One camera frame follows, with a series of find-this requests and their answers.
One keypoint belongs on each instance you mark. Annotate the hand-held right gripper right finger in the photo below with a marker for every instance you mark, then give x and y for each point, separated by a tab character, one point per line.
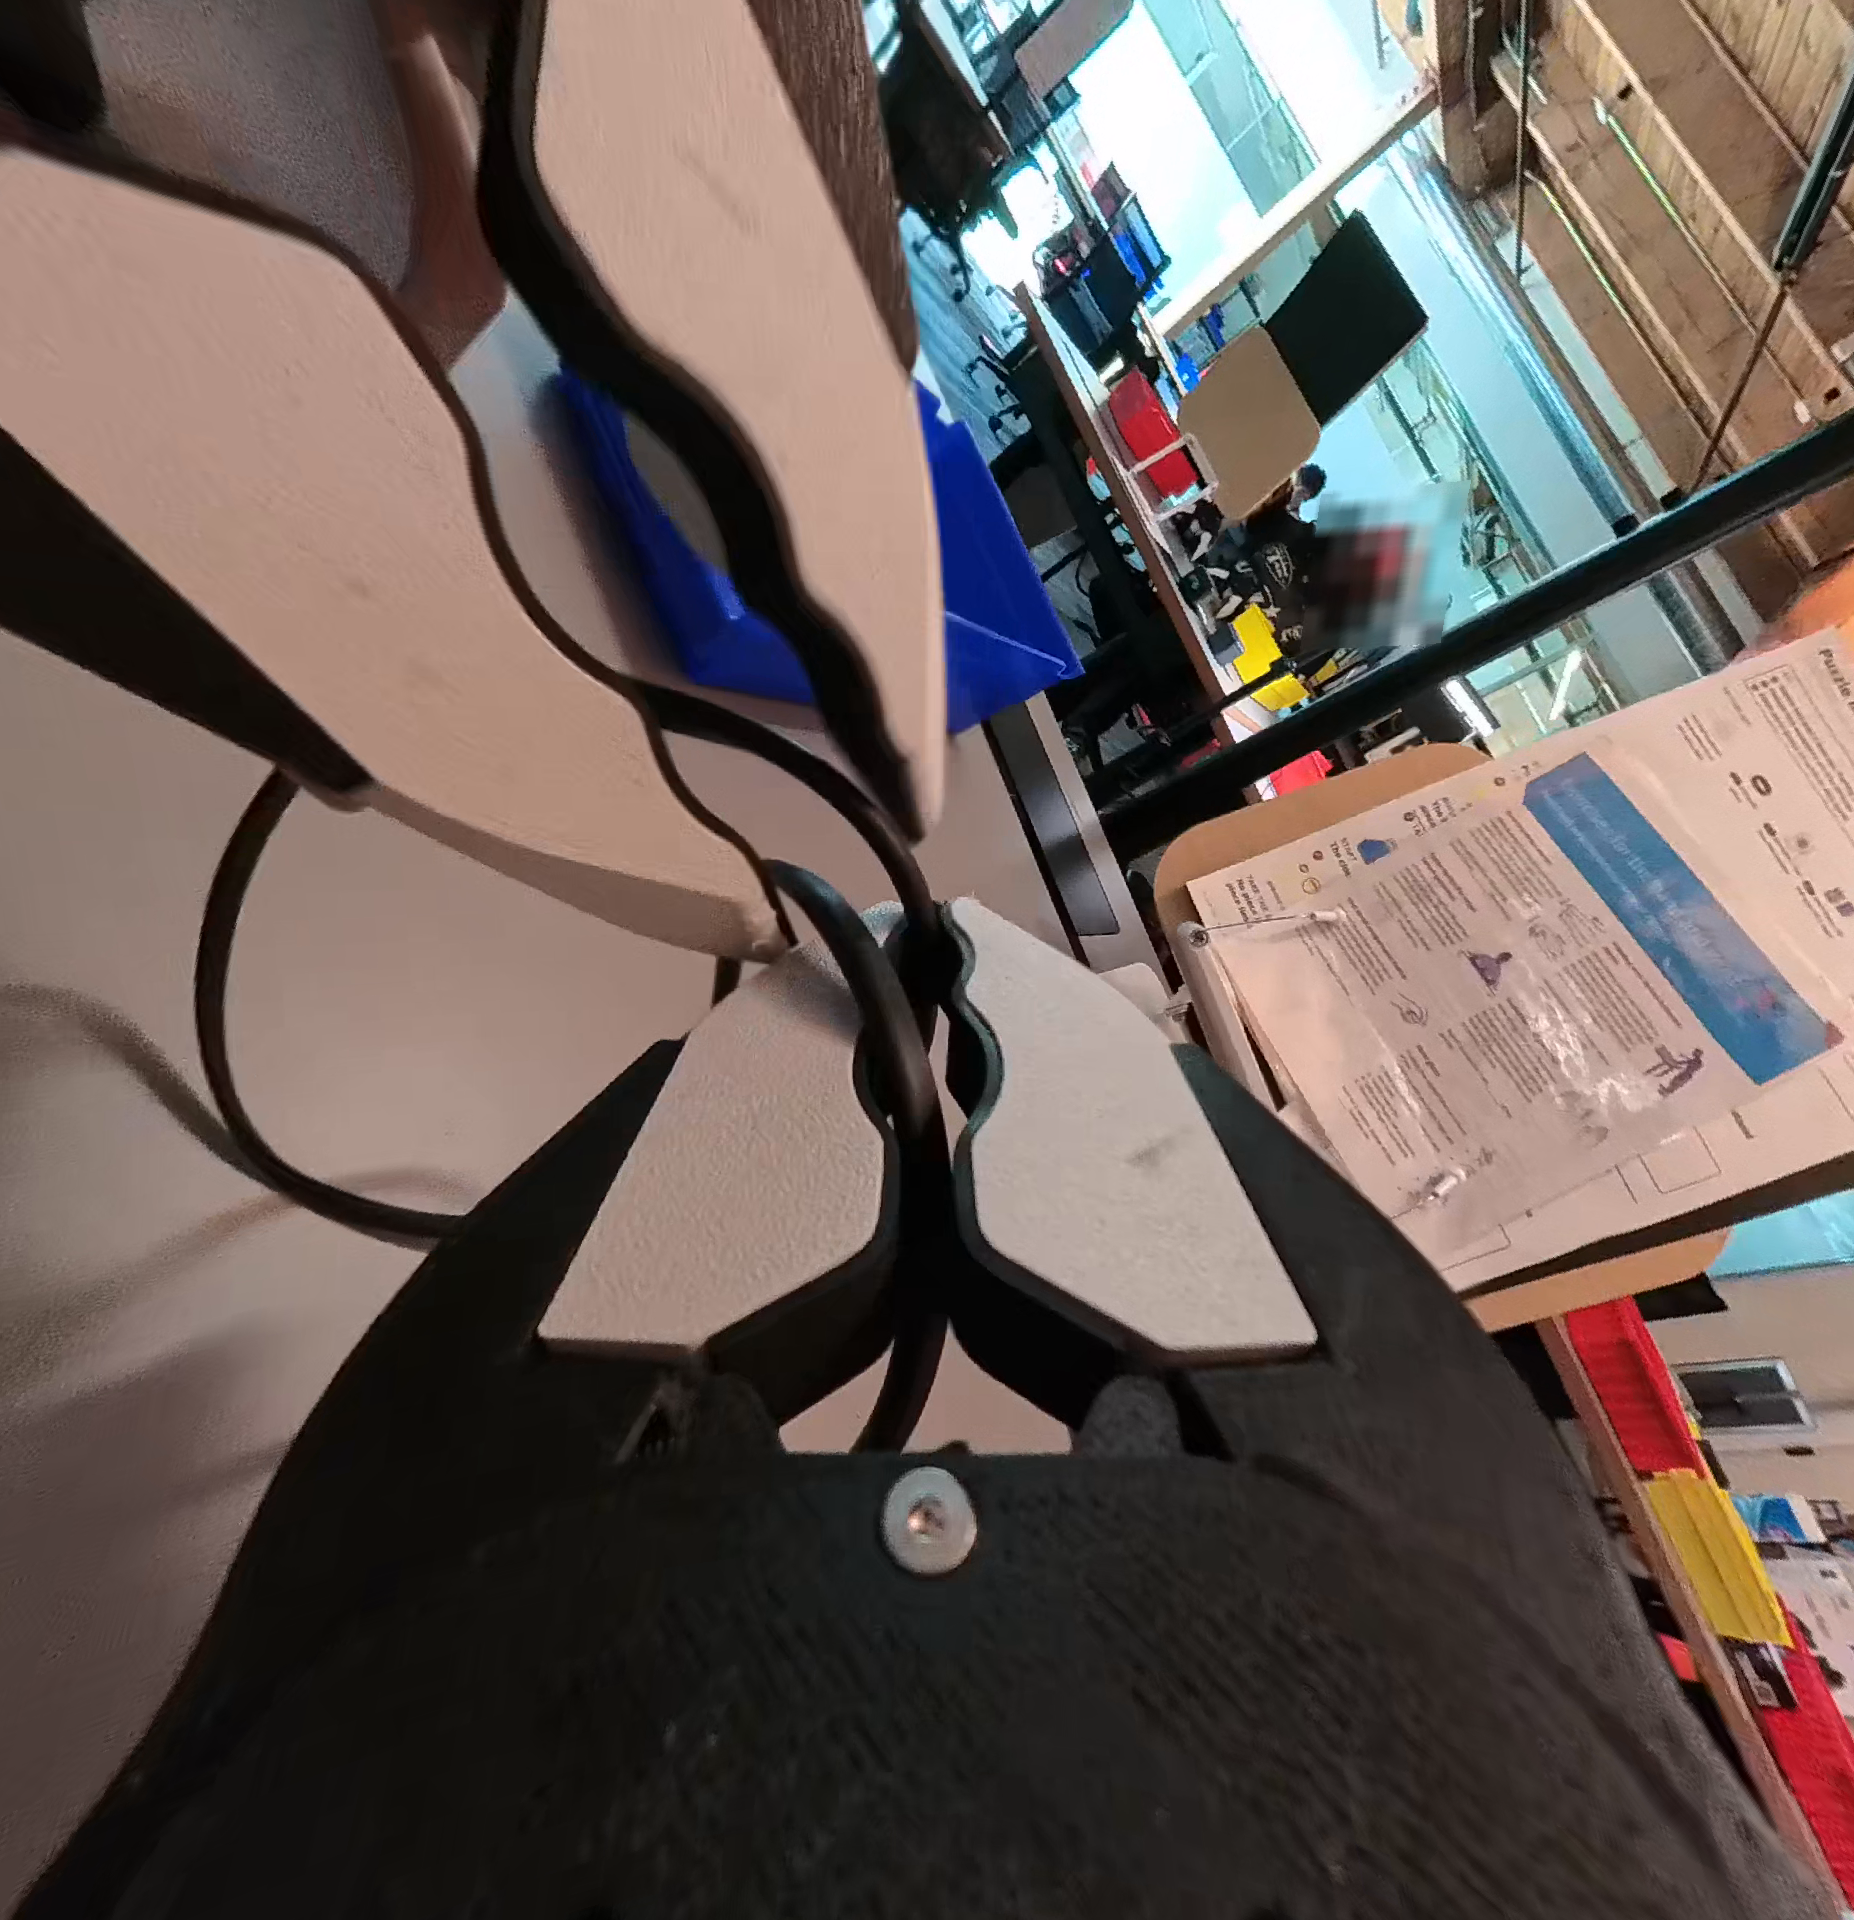
1138	1201

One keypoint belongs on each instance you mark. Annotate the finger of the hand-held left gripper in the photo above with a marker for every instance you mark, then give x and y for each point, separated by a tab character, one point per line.
238	450
719	225

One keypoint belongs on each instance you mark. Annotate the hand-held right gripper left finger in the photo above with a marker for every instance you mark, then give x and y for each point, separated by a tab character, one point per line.
719	1170

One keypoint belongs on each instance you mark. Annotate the blue plastic bin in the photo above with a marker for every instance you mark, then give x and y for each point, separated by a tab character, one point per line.
1004	601

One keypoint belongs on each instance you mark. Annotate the grey desk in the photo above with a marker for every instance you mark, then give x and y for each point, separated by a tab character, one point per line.
146	1501

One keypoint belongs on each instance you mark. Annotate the white instruction sheet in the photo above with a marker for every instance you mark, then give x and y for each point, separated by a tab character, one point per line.
1466	975

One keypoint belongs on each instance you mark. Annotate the instruction sheet on stand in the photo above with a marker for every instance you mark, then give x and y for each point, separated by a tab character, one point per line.
1288	794

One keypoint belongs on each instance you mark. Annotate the red plastic bin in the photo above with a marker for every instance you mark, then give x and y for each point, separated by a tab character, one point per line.
1145	429

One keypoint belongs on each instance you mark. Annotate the yellow plastic bin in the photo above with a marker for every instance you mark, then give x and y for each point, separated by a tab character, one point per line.
1261	639

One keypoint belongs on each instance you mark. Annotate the document stand with black sheet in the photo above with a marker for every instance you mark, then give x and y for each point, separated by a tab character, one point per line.
1347	322

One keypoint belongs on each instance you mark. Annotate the black metal pole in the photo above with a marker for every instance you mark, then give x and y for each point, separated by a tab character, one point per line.
1542	601

